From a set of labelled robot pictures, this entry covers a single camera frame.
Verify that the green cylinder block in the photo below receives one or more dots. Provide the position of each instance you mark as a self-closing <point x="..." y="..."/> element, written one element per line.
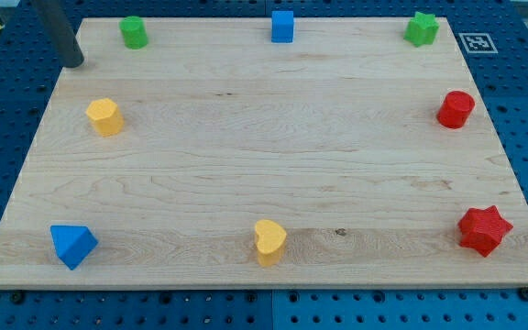
<point x="133" y="32"/>

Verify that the blue cube block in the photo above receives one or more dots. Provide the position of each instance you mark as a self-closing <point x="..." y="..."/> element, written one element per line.
<point x="282" y="26"/>

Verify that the blue triangle block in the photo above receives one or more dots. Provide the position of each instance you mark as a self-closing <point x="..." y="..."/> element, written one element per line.
<point x="72" y="243"/>

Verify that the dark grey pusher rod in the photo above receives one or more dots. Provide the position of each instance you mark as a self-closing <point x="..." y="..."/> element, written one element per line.
<point x="57" y="25"/>

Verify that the yellow heart block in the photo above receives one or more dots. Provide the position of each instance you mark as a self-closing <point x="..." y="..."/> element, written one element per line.
<point x="270" y="242"/>

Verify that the red star block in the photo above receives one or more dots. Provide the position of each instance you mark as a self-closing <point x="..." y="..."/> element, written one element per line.
<point x="483" y="229"/>

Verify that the green star block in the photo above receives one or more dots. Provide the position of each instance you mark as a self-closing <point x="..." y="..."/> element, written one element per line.
<point x="421" y="29"/>

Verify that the red cylinder block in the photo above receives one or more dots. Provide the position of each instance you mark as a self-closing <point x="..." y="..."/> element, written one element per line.
<point x="455" y="109"/>

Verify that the wooden board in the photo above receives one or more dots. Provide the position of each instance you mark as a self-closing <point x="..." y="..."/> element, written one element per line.
<point x="333" y="136"/>

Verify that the yellow hexagon block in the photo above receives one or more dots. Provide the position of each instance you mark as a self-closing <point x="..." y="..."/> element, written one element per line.
<point x="105" y="117"/>

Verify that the white fiducial marker tag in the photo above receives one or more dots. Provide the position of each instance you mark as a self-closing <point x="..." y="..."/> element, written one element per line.
<point x="477" y="43"/>

